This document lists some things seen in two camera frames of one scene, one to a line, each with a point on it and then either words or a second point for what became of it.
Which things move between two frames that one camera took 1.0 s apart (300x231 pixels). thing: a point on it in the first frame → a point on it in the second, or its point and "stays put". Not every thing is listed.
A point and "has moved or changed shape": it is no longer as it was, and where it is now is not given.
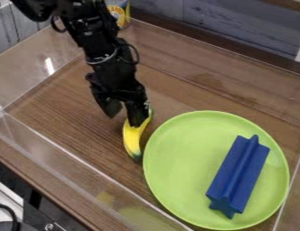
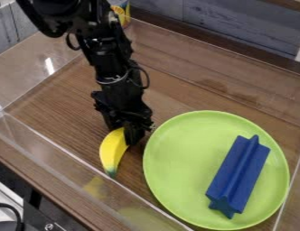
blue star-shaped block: x=236 y=174 stays put
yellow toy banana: x=131 y=136 has moved or changed shape
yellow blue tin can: x=120 y=10 stays put
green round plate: x=182 y=158 stays put
